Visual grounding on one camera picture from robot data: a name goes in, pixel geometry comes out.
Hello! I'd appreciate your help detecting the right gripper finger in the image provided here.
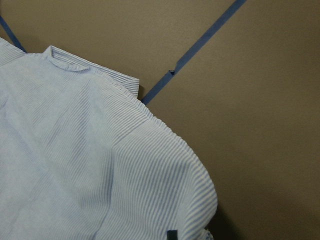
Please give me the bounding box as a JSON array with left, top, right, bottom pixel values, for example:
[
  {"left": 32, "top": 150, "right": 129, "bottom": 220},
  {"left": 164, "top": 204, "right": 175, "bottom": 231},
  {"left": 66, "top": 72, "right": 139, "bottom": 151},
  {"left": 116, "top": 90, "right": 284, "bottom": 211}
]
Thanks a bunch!
[{"left": 166, "top": 230, "right": 178, "bottom": 240}]

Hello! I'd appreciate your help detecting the blue striped button shirt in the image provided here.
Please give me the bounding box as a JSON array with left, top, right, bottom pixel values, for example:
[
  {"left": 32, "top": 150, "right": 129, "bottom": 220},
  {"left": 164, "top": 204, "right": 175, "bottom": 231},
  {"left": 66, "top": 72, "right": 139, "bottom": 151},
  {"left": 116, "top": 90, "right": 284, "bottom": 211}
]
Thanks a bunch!
[{"left": 0, "top": 39, "right": 218, "bottom": 240}]

